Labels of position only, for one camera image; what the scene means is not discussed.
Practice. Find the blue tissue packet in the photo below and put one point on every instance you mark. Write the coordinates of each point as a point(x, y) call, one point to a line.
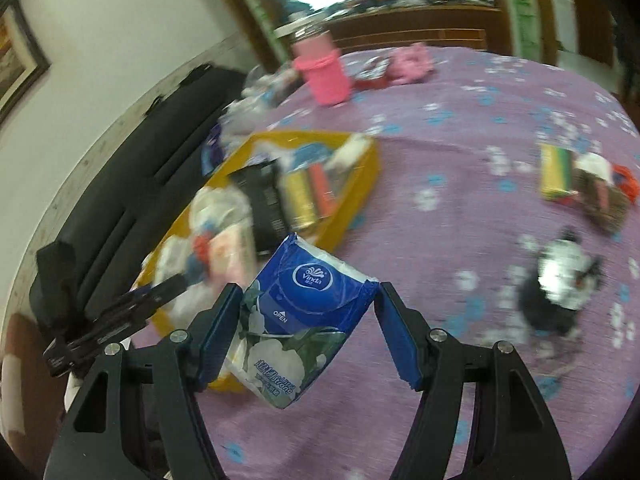
point(295, 320)

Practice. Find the black sofa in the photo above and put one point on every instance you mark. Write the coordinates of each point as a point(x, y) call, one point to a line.
point(150, 150)

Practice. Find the brown patterned item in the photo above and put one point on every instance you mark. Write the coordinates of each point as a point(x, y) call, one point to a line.
point(600, 202)

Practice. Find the pink knitted cloth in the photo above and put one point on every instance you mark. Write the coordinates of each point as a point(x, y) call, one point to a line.
point(410, 62)

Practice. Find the pink knitted cup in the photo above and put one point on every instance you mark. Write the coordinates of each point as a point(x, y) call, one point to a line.
point(322, 70)

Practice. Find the white plastic bag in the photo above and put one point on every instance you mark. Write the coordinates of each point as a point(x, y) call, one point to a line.
point(260, 92)

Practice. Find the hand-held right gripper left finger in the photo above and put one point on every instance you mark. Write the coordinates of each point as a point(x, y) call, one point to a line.
point(217, 340)

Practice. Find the framed wall picture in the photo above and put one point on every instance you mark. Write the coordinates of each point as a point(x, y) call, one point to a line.
point(17, 55)

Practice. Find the multicoloured sponge pack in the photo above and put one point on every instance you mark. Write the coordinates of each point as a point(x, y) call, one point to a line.
point(557, 172)

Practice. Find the purple floral tablecloth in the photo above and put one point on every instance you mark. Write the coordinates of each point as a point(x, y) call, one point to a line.
point(450, 160)

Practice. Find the black packet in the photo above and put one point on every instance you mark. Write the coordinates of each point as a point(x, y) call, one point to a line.
point(260, 200)

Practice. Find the yellow packet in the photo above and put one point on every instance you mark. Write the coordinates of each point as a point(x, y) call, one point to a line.
point(300, 197)

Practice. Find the white box with yellow rim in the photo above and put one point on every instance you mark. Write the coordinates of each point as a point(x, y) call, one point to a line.
point(357, 195)

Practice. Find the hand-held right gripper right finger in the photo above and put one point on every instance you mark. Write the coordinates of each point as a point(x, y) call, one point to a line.
point(395, 340)

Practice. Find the black and silver crumpled item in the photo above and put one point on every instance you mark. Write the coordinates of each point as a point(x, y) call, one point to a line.
point(560, 280)

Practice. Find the pink tissue packet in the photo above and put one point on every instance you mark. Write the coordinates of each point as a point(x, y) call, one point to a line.
point(230, 255)

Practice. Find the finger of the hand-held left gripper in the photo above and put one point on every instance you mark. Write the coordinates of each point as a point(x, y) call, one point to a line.
point(160, 292)

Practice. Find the red packet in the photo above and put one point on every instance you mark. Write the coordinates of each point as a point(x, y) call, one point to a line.
point(322, 190)

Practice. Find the wooden cabinet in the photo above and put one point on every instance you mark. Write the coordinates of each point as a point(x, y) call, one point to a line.
point(415, 27)

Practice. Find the blue white plastic pack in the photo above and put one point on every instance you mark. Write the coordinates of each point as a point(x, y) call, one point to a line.
point(217, 212)

